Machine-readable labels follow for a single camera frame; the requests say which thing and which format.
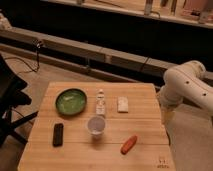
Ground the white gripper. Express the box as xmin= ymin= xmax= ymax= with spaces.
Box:
xmin=161 ymin=107 xmax=174 ymax=126

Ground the black eraser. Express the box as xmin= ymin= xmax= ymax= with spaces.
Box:
xmin=53 ymin=123 xmax=64 ymax=147

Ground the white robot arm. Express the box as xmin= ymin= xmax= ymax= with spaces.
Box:
xmin=157 ymin=60 xmax=213 ymax=126

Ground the white sponge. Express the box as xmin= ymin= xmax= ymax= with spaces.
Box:
xmin=117 ymin=97 xmax=128 ymax=113

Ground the orange carrot toy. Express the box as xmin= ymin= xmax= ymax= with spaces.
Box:
xmin=120 ymin=135 xmax=137 ymax=155

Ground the small white bottle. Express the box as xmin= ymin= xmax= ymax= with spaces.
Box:
xmin=96 ymin=89 xmax=106 ymax=116

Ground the clear plastic cup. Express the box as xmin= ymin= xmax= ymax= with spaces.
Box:
xmin=87 ymin=116 xmax=106 ymax=139

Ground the green bowl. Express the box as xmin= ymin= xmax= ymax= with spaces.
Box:
xmin=55 ymin=88 xmax=87 ymax=116

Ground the black office chair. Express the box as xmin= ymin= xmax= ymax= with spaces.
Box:
xmin=0 ymin=54 xmax=38 ymax=147

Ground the black cable on floor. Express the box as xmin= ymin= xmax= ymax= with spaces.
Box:
xmin=3 ymin=39 xmax=44 ymax=75

